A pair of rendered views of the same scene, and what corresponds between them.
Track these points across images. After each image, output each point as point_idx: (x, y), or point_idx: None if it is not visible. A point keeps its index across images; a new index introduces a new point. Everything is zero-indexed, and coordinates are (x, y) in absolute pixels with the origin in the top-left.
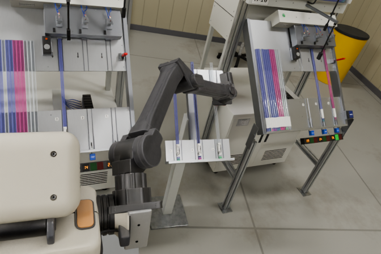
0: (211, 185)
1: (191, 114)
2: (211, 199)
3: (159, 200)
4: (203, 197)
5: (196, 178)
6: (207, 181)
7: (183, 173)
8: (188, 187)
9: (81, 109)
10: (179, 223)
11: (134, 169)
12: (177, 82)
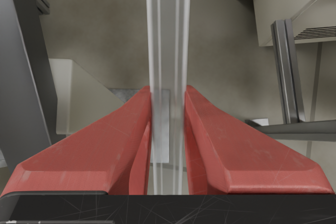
0: (246, 71)
1: (4, 115)
2: (234, 109)
3: (124, 99)
4: (219, 100)
5: (218, 49)
6: (242, 60)
7: (193, 33)
8: (193, 73)
9: None
10: (150, 158)
11: None
12: None
